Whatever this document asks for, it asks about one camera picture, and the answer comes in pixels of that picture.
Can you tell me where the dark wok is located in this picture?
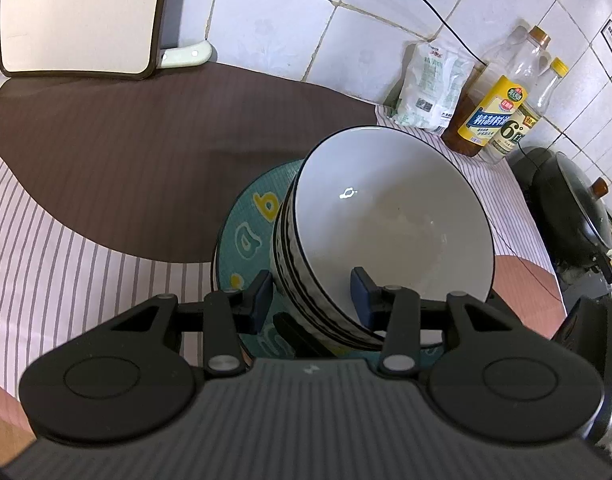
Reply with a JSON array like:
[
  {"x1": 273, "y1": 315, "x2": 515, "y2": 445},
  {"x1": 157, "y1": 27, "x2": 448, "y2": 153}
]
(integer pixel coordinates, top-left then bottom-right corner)
[{"x1": 508, "y1": 146, "x2": 612, "y2": 273}]

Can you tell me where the grey stove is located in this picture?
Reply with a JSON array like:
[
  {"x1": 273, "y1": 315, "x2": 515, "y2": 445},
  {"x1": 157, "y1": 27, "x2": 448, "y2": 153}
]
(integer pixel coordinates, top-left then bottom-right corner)
[{"x1": 556, "y1": 255, "x2": 612, "y2": 307}]

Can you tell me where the oil bottle with yellow label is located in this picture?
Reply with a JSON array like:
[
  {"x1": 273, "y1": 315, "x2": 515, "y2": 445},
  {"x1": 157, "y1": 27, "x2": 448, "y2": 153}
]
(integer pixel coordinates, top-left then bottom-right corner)
[{"x1": 441, "y1": 25, "x2": 532, "y2": 157}]

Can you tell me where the white cutting board brown edge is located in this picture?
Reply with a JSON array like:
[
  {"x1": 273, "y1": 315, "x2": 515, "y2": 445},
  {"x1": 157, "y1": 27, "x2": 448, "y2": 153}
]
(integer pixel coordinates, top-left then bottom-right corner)
[{"x1": 0, "y1": 0, "x2": 173, "y2": 81}]

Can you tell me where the clear bottle with brown cap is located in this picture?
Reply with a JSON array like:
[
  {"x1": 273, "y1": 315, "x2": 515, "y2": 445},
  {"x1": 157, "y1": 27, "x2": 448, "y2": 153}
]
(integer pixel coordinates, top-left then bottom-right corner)
[{"x1": 483, "y1": 25, "x2": 554, "y2": 165}]

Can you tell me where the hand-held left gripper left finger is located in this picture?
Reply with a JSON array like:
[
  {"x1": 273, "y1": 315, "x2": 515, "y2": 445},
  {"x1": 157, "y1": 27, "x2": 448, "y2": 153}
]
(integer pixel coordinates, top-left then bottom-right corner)
[{"x1": 111, "y1": 270, "x2": 274, "y2": 377}]

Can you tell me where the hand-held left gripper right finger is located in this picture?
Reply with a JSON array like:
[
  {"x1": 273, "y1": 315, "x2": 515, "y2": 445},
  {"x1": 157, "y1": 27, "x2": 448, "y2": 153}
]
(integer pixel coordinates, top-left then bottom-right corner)
[{"x1": 350, "y1": 267, "x2": 507, "y2": 376}]

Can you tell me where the glass wok lid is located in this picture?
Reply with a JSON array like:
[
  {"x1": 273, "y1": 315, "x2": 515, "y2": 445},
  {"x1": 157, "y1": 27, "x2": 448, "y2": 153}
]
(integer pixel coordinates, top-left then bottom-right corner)
[{"x1": 553, "y1": 152, "x2": 612, "y2": 257}]

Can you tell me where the striped patchwork tablecloth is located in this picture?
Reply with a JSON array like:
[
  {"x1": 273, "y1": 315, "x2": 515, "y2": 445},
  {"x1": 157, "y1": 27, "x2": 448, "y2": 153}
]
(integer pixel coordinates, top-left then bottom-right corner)
[{"x1": 0, "y1": 62, "x2": 569, "y2": 441}]

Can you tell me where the pale green knife handle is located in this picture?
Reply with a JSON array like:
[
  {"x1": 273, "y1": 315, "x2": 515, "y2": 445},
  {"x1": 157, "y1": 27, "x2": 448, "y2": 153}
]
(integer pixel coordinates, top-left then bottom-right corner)
[{"x1": 158, "y1": 41, "x2": 213, "y2": 69}]

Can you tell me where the small bottle with yellow cap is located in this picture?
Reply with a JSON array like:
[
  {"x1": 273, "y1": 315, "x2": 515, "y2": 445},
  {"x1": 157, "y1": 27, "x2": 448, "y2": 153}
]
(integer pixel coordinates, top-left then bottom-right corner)
[{"x1": 521, "y1": 56, "x2": 570, "y2": 133}]

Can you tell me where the white and green plastic bag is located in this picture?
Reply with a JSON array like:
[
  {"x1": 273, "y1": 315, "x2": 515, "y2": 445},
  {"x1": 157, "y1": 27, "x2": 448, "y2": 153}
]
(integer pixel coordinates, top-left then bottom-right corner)
[{"x1": 392, "y1": 39, "x2": 477, "y2": 133}]

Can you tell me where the teal plate with egg print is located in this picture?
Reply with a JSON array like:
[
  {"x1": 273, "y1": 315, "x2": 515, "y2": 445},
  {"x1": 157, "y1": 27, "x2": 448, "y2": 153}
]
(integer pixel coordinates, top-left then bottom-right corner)
[{"x1": 211, "y1": 159, "x2": 447, "y2": 361}]

